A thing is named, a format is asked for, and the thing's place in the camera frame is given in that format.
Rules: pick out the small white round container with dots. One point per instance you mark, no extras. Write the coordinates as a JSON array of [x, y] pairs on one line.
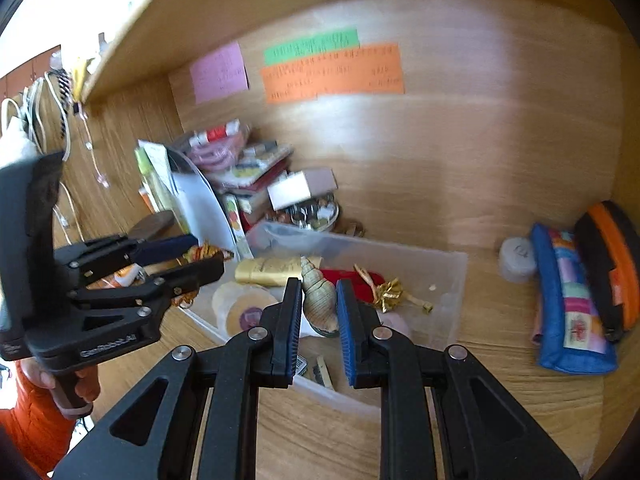
[[517, 263]]

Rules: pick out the green spray bottle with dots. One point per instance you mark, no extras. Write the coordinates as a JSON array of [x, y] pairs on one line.
[[158, 193]]

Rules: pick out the gold knot charm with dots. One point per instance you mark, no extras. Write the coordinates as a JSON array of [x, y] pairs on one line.
[[197, 253]]

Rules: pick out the small cream stamp block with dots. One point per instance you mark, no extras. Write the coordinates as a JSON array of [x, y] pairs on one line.
[[315, 369]]

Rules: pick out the white paper folder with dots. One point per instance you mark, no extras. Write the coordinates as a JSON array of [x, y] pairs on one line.
[[190, 191]]

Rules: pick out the clear jar with cream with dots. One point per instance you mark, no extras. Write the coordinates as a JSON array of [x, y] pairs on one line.
[[239, 307]]

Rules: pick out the pink round piggy bank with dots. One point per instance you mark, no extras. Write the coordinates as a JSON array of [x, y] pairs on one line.
[[395, 322]]

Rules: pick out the orange black round case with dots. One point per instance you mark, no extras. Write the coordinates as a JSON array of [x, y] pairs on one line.
[[608, 245]]

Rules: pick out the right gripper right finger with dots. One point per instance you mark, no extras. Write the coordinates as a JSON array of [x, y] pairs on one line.
[[441, 409]]

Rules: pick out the green sticky note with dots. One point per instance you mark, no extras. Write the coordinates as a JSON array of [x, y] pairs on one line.
[[311, 45]]

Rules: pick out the orange sleeve forearm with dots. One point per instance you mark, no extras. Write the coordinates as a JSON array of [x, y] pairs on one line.
[[35, 426]]

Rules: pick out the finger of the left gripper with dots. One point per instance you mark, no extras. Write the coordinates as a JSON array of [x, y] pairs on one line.
[[115, 252], [168, 285]]

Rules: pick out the red velvet pouch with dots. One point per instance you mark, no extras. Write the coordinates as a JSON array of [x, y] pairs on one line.
[[362, 289]]

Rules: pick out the fruit sticker strip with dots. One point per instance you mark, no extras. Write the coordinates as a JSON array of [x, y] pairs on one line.
[[235, 221]]

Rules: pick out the pink coiled cord bag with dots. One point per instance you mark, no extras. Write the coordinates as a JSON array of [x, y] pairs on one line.
[[220, 147]]

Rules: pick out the dark wooden mug lid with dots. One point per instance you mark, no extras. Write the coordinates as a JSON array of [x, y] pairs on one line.
[[152, 226]]

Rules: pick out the gold ribbon ornament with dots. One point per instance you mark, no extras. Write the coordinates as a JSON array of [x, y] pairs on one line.
[[389, 295]]

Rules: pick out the blue patchwork pouch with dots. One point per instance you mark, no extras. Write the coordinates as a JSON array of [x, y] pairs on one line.
[[570, 332]]

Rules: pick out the spiral seashell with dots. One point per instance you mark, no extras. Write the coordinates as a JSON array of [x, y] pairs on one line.
[[319, 305]]

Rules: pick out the stack of cards and booklets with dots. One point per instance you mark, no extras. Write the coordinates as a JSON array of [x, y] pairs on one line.
[[249, 179]]

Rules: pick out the gold lotion tube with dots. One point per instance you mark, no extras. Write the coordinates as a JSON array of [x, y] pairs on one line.
[[268, 272]]

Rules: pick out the orange sticky note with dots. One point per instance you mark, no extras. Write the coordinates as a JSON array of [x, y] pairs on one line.
[[375, 68]]

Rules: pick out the white bowl of trinkets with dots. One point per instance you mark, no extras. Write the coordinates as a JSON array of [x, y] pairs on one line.
[[316, 214]]

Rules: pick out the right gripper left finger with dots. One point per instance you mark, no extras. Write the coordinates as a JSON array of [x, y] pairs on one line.
[[194, 415]]

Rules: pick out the pink sticky note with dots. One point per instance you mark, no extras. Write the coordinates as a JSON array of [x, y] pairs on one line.
[[219, 74]]

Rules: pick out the clear plastic storage bin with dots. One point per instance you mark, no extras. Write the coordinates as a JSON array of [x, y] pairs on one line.
[[428, 274]]

